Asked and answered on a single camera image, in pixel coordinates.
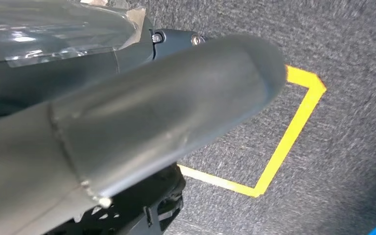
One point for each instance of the black robot leg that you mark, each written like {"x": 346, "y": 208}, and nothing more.
{"x": 149, "y": 201}

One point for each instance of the yellow floor tape square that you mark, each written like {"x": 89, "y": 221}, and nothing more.
{"x": 291, "y": 133}

